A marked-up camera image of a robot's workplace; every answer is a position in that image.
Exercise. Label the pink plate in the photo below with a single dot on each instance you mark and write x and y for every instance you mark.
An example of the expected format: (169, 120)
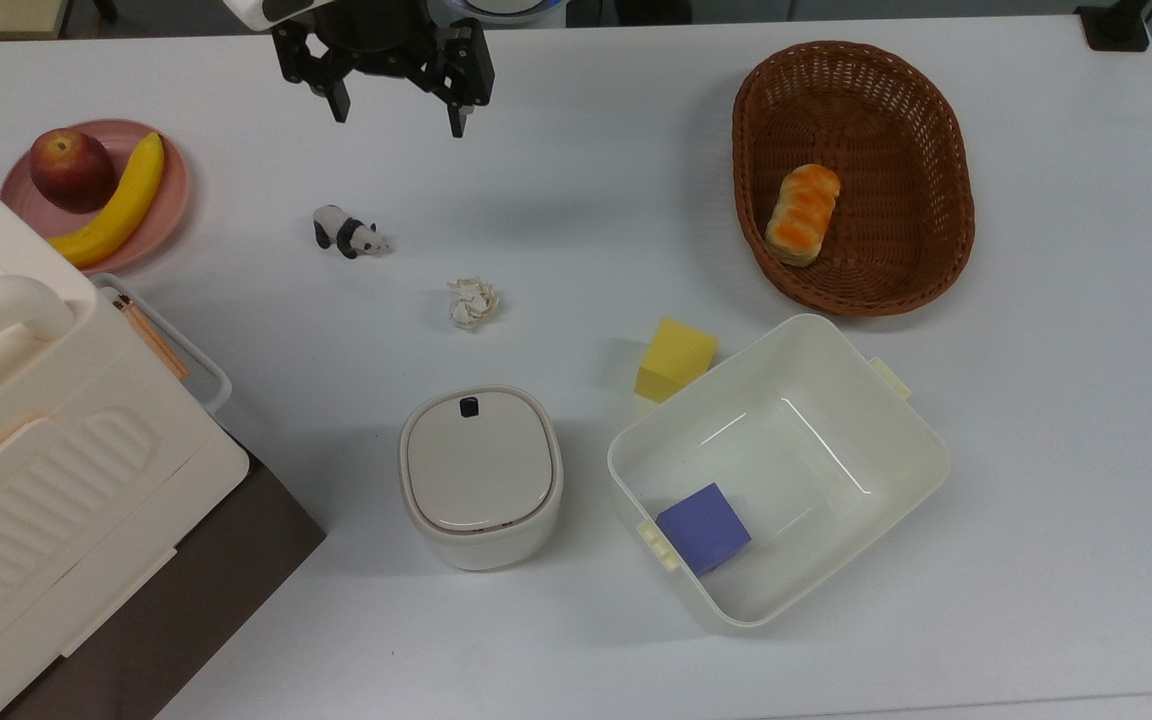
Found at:
(168, 195)

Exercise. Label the cream plastic drawer cabinet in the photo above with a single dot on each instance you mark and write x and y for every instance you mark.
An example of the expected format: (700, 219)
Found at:
(46, 470)

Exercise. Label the black table clamp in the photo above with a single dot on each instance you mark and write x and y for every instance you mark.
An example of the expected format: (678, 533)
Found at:
(1116, 22)

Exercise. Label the white plastic bin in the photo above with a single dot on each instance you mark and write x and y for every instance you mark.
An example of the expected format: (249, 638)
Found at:
(836, 420)

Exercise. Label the purple foam cube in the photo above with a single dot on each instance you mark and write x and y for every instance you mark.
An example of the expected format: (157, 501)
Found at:
(704, 528)

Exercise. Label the yellow banana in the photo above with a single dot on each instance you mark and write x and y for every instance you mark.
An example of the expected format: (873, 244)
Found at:
(116, 210)

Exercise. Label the orange bread loaf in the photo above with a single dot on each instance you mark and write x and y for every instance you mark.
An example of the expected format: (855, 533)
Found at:
(802, 214)

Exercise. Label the red apple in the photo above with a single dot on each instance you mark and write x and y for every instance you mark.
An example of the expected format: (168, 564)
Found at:
(72, 168)

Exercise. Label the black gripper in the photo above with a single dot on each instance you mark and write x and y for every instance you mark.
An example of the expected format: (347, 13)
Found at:
(376, 40)

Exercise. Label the yellow foam cube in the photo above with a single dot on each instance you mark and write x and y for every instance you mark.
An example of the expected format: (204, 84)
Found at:
(674, 358)

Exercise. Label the clear plastic tray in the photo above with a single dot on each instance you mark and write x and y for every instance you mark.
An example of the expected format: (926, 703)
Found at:
(198, 370)

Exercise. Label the brown wicker basket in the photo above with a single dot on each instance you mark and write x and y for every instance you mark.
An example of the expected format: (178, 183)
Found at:
(896, 260)

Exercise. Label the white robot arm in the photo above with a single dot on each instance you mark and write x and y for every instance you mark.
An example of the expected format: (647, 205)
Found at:
(281, 10)

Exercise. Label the white trash can with lid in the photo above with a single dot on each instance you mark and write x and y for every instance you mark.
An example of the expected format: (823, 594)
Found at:
(481, 477)

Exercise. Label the crumpled paper ball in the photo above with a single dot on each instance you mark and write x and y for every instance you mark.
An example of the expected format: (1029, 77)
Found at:
(472, 303)

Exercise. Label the orange pencils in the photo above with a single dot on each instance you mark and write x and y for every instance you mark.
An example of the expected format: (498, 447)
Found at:
(151, 335)

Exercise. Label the toy panda figurine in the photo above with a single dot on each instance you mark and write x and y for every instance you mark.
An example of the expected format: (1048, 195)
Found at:
(346, 233)

